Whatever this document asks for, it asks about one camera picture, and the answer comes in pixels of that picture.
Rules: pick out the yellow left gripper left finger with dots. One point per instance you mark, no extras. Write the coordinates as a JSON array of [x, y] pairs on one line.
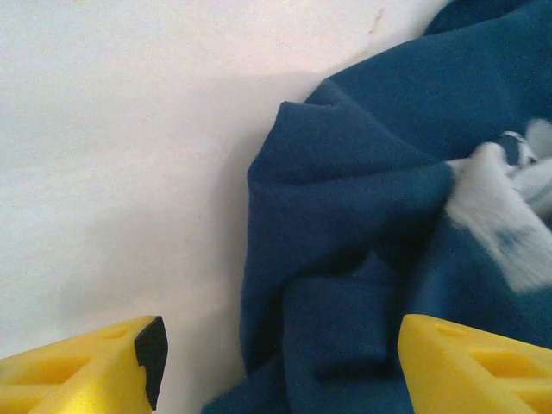
[[64, 379]]

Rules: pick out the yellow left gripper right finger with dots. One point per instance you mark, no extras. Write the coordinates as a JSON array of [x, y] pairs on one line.
[[474, 375]]

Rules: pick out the navy blue printed t-shirt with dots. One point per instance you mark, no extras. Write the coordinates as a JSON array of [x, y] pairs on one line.
[[345, 194]]

